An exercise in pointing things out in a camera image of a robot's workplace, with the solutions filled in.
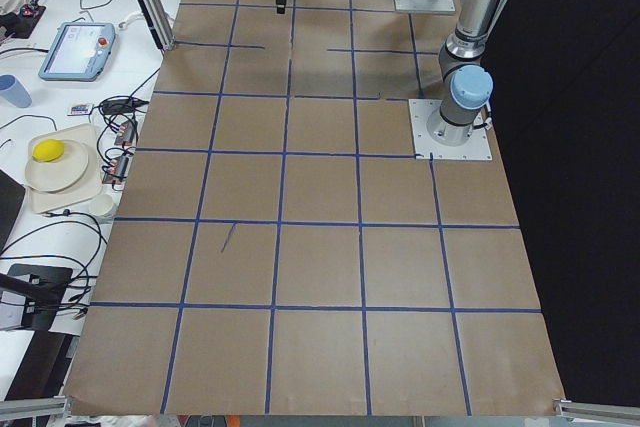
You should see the black stand base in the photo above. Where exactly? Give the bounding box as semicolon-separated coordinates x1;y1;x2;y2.
1;263;73;331

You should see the near teach pendant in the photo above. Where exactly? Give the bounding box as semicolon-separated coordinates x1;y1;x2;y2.
38;22;116;82

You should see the small colourful card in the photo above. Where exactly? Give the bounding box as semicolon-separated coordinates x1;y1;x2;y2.
68;103;94;116

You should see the brown paper table cover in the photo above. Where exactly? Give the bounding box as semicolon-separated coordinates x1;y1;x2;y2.
65;0;563;416

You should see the light blue cup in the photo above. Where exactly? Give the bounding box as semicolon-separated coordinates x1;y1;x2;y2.
0;74;32;108

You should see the yellow lemon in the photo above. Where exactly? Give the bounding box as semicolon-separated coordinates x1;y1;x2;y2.
32;139;65;162

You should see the white paper cup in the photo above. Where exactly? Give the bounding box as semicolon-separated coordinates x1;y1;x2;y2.
88;194;118;222

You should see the beige plate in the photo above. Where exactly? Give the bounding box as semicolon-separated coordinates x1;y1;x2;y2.
25;140;89;192

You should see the beige tray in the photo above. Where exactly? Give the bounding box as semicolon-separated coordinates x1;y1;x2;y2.
24;123;102;213

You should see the usb hub with cables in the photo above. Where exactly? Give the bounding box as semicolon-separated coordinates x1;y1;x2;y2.
114;119;138;147

